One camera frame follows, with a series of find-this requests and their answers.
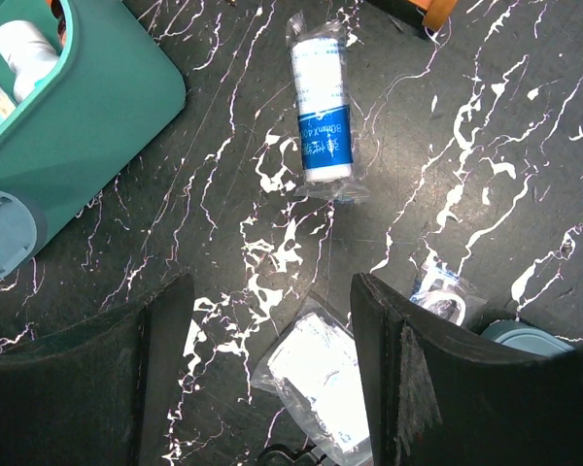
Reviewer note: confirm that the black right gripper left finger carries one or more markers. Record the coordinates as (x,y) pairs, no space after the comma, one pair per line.
(98,392)

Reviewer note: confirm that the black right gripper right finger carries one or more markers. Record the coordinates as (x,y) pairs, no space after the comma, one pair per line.
(438,394)

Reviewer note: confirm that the small round clear packet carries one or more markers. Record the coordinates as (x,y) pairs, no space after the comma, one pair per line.
(445,294)

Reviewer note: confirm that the clear plastic bag packet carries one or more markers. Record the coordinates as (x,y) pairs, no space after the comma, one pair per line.
(313,368)

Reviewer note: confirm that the green plastic medicine box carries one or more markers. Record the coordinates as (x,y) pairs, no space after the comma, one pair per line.
(111,92)

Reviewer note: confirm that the blue white roll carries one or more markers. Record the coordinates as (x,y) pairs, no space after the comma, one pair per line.
(318,60)

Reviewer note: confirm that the white bottle green label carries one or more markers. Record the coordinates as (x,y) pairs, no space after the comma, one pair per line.
(29,55)

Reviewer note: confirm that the black scissors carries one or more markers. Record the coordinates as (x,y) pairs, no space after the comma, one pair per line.
(282,455)

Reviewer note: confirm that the orange wooden shelf rack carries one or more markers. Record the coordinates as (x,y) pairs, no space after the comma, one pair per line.
(431,14)

